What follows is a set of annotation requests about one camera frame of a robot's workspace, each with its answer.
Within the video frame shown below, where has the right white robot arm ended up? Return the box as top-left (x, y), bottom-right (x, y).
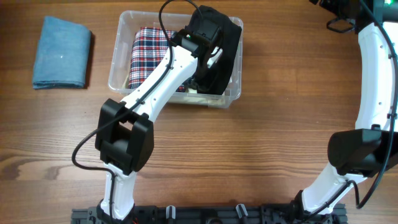
top-left (290, 0), bottom-right (397, 222)

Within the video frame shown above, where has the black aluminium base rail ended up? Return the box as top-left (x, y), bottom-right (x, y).
top-left (70, 204), bottom-right (348, 224)

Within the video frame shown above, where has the clear plastic storage container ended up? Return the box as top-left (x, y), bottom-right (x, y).
top-left (108, 11), bottom-right (243, 108)

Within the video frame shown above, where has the cream cloth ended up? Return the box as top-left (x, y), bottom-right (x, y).
top-left (123, 74), bottom-right (229, 106)

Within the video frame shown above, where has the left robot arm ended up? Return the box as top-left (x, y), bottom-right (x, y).
top-left (95, 19), bottom-right (224, 223)

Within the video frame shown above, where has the black garment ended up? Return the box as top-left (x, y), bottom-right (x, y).
top-left (183, 5), bottom-right (242, 95)

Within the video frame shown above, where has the red plaid cloth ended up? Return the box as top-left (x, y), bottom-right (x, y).
top-left (127, 27), bottom-right (169, 89)

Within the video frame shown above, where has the blue denim cloth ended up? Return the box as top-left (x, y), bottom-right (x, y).
top-left (32, 16), bottom-right (91, 90)

